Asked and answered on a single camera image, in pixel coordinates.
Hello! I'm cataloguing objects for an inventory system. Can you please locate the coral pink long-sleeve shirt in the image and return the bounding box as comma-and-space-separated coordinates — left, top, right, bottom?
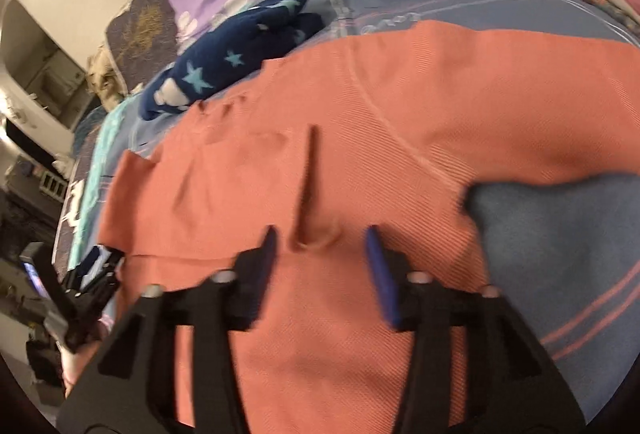
98, 20, 639, 433

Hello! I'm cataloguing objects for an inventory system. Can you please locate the beige crumpled clothes pile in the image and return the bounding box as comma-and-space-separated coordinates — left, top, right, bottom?
86, 43, 125, 113

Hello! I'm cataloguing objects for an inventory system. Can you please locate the dark deer-print bed sheet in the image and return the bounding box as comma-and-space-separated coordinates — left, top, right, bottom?
52, 124, 101, 276

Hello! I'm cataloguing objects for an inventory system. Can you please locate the dark tree-print pillow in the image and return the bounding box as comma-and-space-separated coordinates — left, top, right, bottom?
105, 0, 178, 96

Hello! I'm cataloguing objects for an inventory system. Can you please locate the navy star fleece blanket roll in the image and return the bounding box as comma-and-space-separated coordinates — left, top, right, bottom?
139, 0, 323, 121

